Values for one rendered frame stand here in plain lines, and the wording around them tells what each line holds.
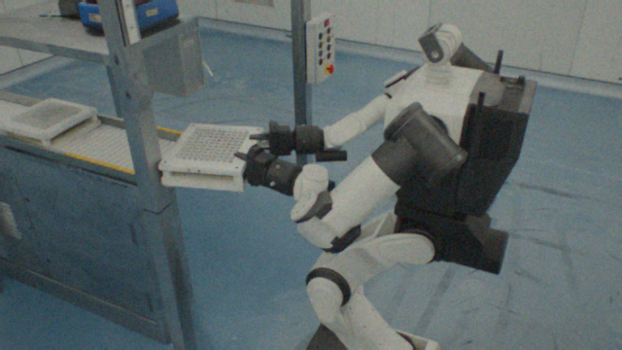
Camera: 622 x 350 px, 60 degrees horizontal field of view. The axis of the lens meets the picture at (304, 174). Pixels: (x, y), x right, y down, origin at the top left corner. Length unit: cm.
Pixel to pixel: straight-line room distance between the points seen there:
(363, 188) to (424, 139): 15
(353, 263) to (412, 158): 58
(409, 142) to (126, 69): 75
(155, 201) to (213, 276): 103
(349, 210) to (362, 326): 70
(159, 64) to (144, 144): 33
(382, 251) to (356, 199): 39
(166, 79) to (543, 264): 191
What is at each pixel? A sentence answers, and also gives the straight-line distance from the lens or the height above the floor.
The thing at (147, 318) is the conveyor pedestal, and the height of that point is 13.
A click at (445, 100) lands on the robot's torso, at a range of 118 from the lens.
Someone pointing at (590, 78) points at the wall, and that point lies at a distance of 480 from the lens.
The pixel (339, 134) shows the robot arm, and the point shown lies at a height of 98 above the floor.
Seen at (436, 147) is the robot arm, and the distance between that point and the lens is 105.
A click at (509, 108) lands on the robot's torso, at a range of 119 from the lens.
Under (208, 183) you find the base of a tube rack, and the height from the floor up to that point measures 90.
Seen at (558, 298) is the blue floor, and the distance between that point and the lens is 265.
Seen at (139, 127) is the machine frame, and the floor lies 108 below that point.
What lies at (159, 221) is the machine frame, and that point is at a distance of 166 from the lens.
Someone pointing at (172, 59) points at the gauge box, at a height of 116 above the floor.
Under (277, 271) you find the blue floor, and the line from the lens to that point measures 258.
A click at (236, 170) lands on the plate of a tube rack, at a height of 95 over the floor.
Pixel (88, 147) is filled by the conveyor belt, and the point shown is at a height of 83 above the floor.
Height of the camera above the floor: 171
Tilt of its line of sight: 32 degrees down
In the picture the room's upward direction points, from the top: 2 degrees counter-clockwise
